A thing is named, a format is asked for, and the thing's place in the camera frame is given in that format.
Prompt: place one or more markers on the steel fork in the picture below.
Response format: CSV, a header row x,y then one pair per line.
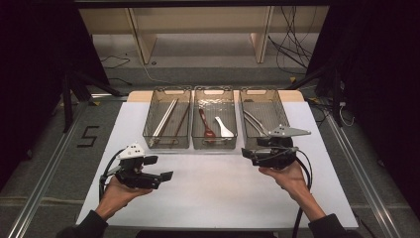
x,y
252,125

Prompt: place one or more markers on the smoky clear plastic bin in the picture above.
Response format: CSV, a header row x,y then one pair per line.
x,y
214,99
270,109
155,112

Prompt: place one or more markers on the black curtain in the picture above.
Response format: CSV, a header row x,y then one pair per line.
x,y
33,66
379,66

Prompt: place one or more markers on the white ceramic spoon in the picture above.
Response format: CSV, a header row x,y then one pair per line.
x,y
228,133

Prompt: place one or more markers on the steel table knife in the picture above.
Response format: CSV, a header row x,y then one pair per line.
x,y
252,117

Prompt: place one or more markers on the person's left hand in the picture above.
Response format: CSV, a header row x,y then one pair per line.
x,y
115,198

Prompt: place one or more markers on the light wooden shelf unit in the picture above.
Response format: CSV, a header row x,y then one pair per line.
x,y
142,39

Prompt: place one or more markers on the person's right hand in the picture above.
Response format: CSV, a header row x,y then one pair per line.
x,y
290,180

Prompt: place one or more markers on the light wooden table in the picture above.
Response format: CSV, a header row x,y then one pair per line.
x,y
138,96

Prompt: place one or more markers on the black metal stand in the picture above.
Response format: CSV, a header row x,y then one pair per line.
x,y
336,99

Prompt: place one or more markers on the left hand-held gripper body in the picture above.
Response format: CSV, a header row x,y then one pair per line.
x,y
138,180

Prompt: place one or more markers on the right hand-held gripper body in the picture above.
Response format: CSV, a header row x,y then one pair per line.
x,y
277,158

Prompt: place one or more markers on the black tripod stand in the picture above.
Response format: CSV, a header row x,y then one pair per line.
x,y
67,109

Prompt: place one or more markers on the brown wooden spoon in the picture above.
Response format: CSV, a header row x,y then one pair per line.
x,y
206,124

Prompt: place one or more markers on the aluminium floor rail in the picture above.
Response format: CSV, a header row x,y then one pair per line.
x,y
363,185
43,188

